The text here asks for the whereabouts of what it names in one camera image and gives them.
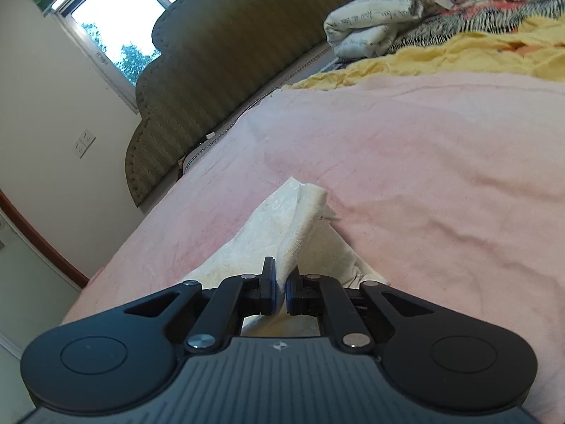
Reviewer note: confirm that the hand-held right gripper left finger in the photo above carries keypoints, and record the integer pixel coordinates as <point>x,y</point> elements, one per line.
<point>269,285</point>

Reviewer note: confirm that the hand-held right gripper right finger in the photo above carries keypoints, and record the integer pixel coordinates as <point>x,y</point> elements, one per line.
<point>290,293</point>

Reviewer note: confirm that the cream pants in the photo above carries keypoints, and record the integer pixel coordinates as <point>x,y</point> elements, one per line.
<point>273,229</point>

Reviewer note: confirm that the pink blanket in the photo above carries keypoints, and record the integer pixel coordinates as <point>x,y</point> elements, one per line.
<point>432,163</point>

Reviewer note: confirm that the olive padded headboard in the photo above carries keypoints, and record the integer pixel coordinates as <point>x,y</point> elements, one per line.
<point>220,66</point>

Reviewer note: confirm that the flower-patterned wardrobe door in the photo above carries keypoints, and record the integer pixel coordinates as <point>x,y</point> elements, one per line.
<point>26,300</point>

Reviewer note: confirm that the white printed folded quilt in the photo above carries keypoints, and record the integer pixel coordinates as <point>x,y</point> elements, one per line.
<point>379,13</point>

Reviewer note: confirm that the yellow cloth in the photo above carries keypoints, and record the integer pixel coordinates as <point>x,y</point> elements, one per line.
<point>463,55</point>

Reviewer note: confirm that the zebra floral bedsheet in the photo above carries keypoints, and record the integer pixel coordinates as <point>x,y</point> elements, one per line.
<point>476,13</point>

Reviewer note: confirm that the brown wooden door frame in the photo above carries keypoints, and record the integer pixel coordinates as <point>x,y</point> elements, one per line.
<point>39,243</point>

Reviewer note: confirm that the white wall socket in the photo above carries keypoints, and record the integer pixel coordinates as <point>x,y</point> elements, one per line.
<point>79,148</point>
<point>88,135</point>

